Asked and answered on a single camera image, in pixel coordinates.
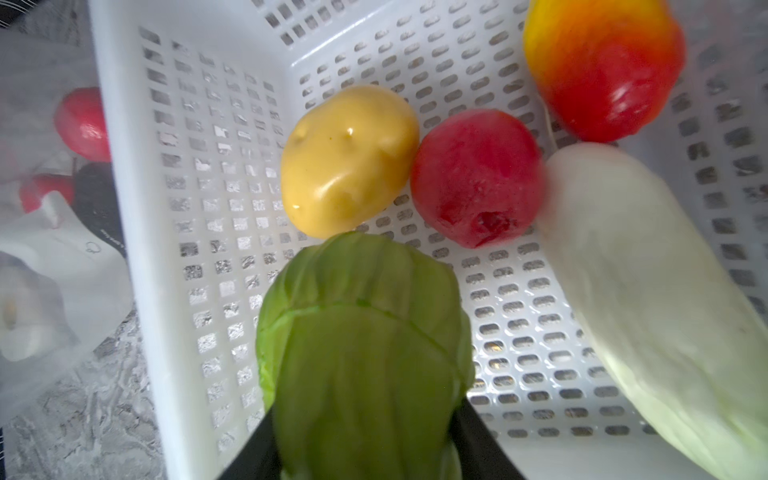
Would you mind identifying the white plastic basket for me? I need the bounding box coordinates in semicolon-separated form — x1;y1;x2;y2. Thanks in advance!
90;1;767;479

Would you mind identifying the clear zip top bag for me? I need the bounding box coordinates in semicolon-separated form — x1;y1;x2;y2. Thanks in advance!
1;30;133;422

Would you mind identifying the white daikon radish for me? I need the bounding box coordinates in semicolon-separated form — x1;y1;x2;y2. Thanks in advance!
536;143;767;479

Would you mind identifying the green cabbage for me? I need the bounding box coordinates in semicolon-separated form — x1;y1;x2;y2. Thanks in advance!
256;232;475;479

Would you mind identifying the dark red beet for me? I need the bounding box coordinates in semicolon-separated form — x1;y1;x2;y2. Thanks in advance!
18;174;75;213

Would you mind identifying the orange yellow mango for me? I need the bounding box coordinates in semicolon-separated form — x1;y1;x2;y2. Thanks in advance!
522;0;686;143

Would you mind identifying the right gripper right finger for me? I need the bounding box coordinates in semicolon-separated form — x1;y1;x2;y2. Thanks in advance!
449;398;525;480

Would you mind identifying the red tomato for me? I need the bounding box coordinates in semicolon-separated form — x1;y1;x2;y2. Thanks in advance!
410;109;546;249

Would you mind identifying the red apple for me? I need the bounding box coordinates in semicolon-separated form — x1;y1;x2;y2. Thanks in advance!
54;87;112;163

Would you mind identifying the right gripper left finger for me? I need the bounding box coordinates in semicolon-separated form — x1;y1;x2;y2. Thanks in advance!
219;410;282;480

